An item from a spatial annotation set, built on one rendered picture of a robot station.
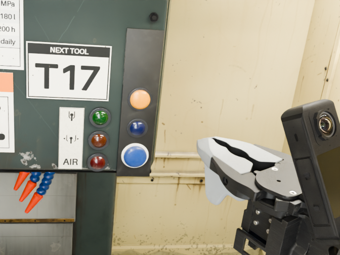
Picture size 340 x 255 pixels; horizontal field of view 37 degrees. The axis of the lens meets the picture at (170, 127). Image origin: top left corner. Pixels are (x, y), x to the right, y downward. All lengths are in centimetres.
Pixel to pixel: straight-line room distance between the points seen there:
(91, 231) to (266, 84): 80
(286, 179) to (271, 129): 145
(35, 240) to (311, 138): 120
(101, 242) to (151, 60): 104
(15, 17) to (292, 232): 38
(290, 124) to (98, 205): 113
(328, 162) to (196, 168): 149
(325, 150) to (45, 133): 36
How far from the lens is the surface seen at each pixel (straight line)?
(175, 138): 183
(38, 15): 61
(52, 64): 62
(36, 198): 88
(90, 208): 152
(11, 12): 61
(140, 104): 63
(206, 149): 52
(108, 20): 60
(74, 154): 66
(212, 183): 53
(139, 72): 62
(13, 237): 154
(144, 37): 61
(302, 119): 42
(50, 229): 152
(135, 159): 66
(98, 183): 148
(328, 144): 44
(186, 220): 203
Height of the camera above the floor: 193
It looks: 24 degrees down
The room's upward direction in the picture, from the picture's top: 7 degrees clockwise
